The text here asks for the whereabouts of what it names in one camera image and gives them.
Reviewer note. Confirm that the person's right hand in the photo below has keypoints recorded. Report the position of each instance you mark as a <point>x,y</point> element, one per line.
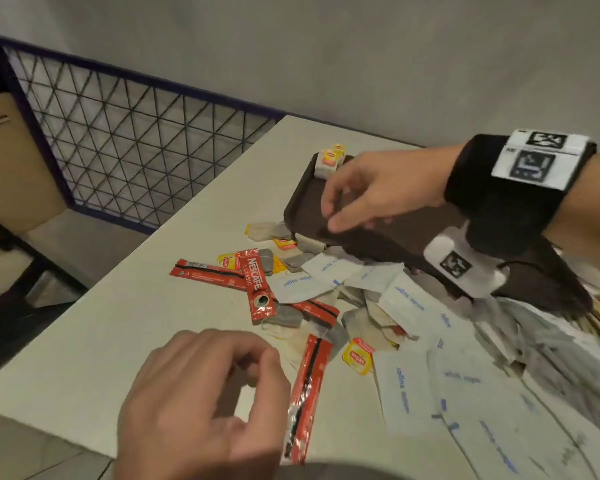
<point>395,179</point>

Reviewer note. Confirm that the person's left hand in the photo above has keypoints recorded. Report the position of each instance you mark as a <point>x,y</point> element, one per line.
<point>190,404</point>

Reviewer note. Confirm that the white tea bag yellow tag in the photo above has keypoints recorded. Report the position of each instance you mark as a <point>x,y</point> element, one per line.
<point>325,169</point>
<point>341,148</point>

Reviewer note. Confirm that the dark brown tray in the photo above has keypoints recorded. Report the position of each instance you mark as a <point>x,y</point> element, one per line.
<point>380,244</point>

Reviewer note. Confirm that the pile of red coffee sticks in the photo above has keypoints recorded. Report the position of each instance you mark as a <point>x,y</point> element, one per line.
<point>252,284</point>

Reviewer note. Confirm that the pile of tea bags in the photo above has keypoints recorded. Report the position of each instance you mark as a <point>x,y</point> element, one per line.
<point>262,229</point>

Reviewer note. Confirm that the pile of white sugar packets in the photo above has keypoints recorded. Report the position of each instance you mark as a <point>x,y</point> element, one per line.
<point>405,389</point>

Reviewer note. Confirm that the person's right forearm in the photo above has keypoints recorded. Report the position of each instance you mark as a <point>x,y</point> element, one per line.
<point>595,204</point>

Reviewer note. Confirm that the black right wrist band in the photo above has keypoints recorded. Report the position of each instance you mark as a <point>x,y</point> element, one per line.
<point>480,194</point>

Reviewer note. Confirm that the light wooden cabinet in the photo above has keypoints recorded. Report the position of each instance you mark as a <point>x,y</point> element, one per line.
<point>15,169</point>

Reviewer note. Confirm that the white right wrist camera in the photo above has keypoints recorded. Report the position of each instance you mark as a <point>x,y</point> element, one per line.
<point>480,284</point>

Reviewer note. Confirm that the black side table frame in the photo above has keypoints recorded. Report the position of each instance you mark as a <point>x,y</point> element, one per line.
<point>35,262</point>

